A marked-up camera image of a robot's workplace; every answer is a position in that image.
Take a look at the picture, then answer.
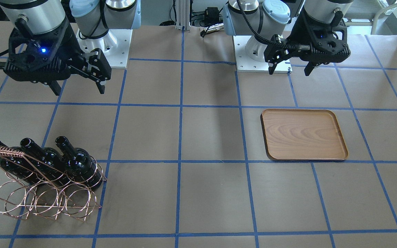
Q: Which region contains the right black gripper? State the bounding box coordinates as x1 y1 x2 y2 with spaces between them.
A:
3 16 112 96

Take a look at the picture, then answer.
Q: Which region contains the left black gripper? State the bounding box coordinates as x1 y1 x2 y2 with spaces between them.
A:
264 10 351 76

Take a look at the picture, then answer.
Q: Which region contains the dark wine bottle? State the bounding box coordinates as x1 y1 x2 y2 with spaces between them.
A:
55 136 102 190
0 141 45 185
20 138 70 187

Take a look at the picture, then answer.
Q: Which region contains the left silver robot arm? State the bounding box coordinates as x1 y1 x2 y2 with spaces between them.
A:
223 0 352 76

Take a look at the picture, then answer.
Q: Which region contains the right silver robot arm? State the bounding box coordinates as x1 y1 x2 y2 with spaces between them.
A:
0 0 141 96

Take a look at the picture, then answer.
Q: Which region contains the wooden tray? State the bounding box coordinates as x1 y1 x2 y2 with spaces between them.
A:
261 108 349 161

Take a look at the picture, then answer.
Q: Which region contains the black power adapter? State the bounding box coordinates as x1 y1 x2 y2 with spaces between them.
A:
204 7 220 23

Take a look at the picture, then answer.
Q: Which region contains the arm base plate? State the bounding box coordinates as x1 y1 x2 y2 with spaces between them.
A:
233 35 269 74
76 29 133 69

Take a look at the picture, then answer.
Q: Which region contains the copper wire wine rack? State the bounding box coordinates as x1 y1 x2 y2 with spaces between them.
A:
0 146 106 221

